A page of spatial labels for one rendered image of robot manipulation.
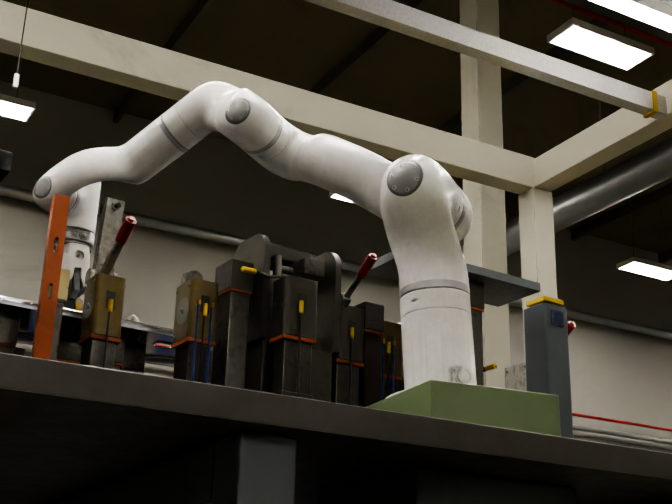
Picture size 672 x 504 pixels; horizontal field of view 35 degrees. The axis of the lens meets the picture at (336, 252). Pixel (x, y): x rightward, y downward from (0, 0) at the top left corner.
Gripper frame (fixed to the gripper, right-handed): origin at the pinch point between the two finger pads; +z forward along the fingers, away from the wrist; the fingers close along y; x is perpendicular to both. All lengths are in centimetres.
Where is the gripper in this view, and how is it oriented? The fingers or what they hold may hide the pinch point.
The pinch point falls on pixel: (63, 319)
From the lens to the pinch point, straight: 222.9
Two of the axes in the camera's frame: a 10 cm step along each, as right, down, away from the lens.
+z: -0.3, 9.3, -3.5
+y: -5.5, 2.8, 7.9
